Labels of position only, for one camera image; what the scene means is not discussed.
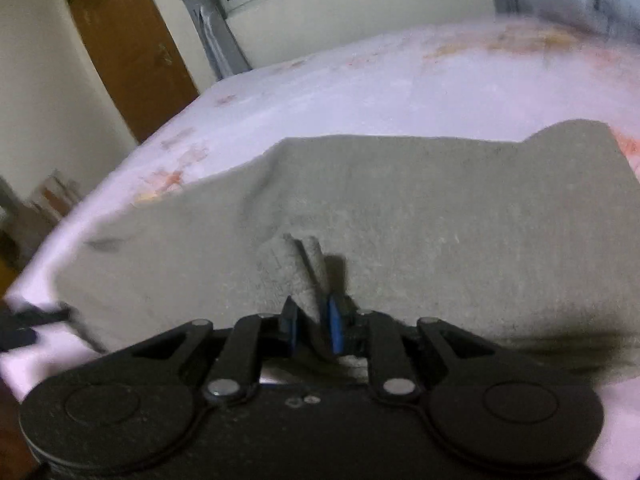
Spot brown wooden door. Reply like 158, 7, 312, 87
60, 0, 201, 144

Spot wooden chair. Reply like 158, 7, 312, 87
0, 169, 84, 261

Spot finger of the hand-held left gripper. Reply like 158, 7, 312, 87
0, 300, 74, 354

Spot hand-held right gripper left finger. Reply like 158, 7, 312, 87
107, 296, 301, 406

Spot grey pants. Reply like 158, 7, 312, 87
52, 119, 640, 377

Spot bed with pink floral sheet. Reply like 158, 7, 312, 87
0, 12, 640, 480

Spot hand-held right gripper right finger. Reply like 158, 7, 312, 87
325, 296, 507, 403

